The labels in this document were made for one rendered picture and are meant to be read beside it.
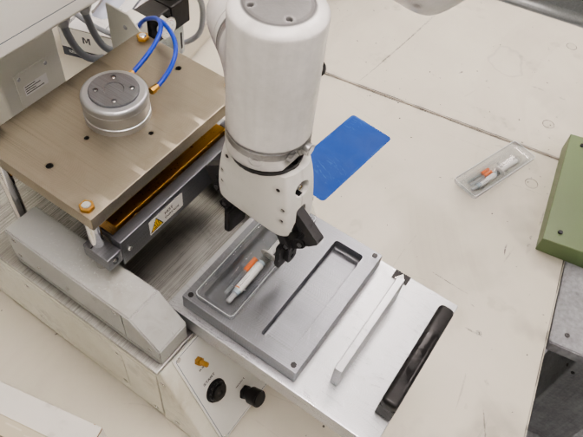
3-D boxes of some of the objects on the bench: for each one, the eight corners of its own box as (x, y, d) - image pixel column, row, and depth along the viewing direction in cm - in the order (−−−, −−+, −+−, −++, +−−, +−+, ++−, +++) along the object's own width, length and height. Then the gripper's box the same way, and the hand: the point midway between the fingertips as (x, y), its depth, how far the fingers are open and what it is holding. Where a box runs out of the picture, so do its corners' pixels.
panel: (221, 442, 88) (171, 361, 76) (334, 294, 104) (305, 209, 92) (232, 447, 86) (181, 367, 75) (343, 297, 103) (316, 211, 91)
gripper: (176, 114, 62) (185, 221, 76) (315, 207, 56) (296, 303, 70) (226, 78, 66) (225, 185, 80) (361, 161, 60) (335, 262, 74)
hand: (259, 234), depth 74 cm, fingers open, 7 cm apart
